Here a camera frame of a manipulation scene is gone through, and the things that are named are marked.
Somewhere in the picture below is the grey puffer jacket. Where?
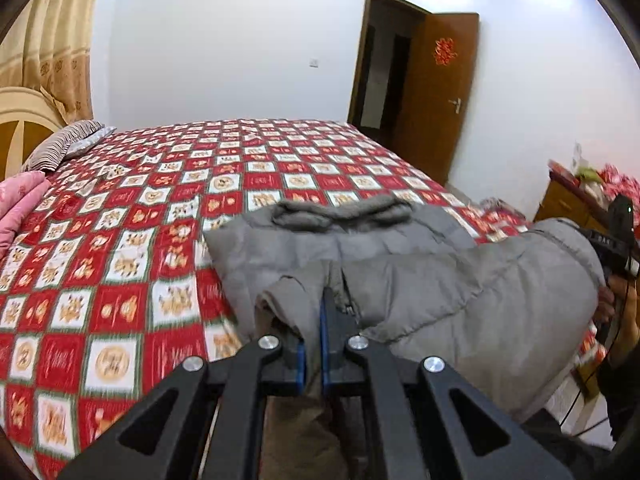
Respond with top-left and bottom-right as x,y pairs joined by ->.
202,194 -> 606,480

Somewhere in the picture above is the clothes pile beside bed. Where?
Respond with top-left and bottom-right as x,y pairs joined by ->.
480,197 -> 511,212

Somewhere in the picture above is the person right hand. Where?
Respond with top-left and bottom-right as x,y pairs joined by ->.
594,275 -> 639,366

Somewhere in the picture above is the clutter on dresser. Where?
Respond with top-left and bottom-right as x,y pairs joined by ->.
548,143 -> 639,214

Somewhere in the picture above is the wooden dresser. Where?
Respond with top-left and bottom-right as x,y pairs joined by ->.
534,170 -> 608,234

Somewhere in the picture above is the red patterned bedspread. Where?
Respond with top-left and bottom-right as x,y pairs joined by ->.
1,119 -> 526,479

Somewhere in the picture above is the brown wooden door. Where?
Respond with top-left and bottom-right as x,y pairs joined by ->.
393,13 -> 480,184

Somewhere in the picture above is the red double happiness decal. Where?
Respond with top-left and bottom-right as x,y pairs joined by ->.
433,38 -> 458,66

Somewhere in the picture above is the pink folded quilt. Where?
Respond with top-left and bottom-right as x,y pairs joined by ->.
0,170 -> 51,257

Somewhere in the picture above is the striped grey pillow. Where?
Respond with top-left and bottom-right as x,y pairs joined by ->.
22,120 -> 116,172

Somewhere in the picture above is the cream wooden headboard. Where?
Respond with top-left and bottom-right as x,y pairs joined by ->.
1,87 -> 65,180

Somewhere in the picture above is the beige patterned curtain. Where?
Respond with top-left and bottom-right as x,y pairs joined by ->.
1,0 -> 96,124

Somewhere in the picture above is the silver door handle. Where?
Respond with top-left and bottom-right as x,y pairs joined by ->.
449,98 -> 462,115

